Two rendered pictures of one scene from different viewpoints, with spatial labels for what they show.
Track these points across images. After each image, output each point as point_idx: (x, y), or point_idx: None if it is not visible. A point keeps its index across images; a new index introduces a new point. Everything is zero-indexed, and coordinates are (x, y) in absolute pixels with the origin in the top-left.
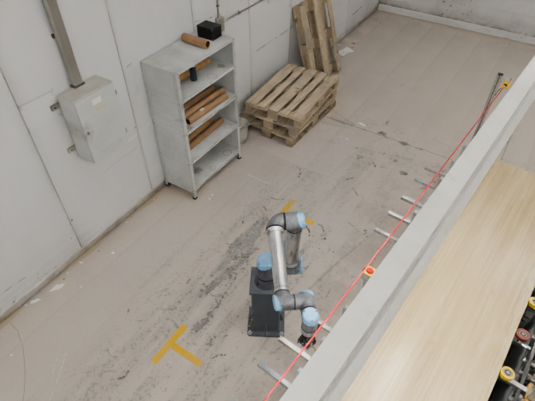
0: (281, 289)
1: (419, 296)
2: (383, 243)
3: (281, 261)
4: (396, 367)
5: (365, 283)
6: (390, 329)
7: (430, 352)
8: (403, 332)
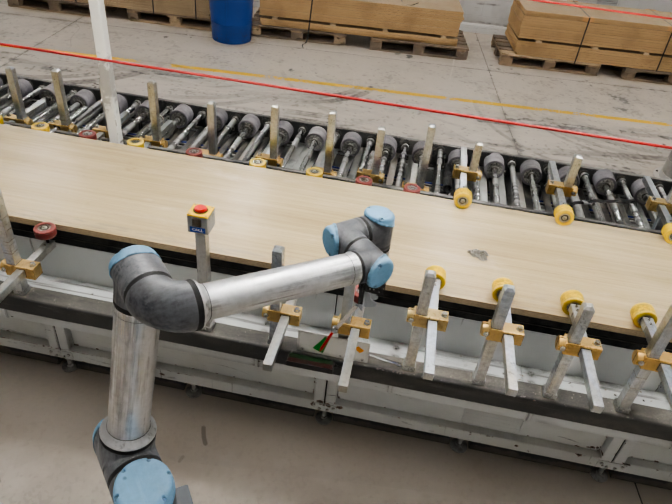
0: (356, 255)
1: (168, 227)
2: (242, 80)
3: (290, 265)
4: (309, 238)
5: (207, 242)
6: (250, 249)
7: (267, 213)
8: (248, 237)
